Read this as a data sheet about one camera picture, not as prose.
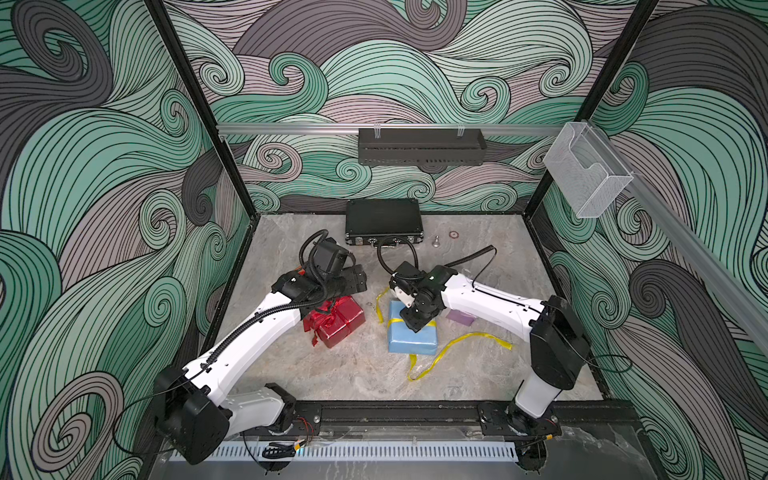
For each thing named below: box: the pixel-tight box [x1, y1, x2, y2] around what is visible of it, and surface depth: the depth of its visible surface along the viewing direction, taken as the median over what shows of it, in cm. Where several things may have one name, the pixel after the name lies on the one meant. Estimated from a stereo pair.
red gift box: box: [303, 296, 366, 348], surface depth 85 cm
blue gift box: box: [388, 301, 438, 355], surface depth 81 cm
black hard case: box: [345, 198, 424, 247], surface depth 119 cm
